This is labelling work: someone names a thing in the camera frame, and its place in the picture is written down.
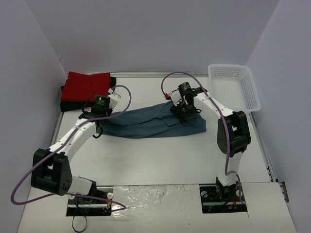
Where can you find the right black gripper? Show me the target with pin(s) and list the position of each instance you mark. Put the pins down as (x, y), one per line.
(181, 112)

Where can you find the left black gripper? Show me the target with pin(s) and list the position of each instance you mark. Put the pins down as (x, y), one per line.
(97, 129)

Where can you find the blue t shirt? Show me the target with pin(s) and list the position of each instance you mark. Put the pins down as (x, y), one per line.
(153, 122)

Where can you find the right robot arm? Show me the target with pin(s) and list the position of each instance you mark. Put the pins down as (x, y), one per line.
(233, 135)

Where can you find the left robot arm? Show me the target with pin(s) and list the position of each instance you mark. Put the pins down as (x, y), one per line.
(52, 171)

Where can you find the red folded t shirt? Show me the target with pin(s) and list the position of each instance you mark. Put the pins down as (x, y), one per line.
(79, 87)

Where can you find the black folded t shirt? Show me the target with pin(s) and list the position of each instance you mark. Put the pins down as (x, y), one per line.
(70, 106)

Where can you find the white plastic basket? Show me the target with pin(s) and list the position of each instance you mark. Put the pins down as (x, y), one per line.
(234, 87)

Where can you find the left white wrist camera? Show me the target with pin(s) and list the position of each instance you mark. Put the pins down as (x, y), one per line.
(114, 98)

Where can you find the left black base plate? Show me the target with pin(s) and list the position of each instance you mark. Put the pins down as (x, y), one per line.
(87, 207)

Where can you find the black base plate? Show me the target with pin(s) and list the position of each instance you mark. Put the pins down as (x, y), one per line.
(87, 207)
(211, 202)

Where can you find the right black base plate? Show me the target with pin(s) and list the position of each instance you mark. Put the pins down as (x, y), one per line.
(211, 202)

